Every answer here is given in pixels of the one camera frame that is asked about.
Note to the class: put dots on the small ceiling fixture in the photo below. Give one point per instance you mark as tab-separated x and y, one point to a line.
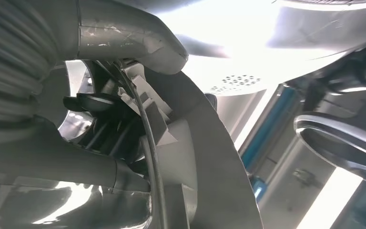
303	177

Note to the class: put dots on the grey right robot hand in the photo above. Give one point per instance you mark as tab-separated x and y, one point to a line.
123	31

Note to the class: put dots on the robot head chrome rim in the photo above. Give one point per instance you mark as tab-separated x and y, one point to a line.
334	148

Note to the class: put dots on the blue overhead rail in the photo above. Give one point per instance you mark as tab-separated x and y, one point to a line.
265	132

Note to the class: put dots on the ceiling light panel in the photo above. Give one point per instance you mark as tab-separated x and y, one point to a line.
328	202

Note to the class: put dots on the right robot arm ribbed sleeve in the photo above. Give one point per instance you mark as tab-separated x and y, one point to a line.
12	57

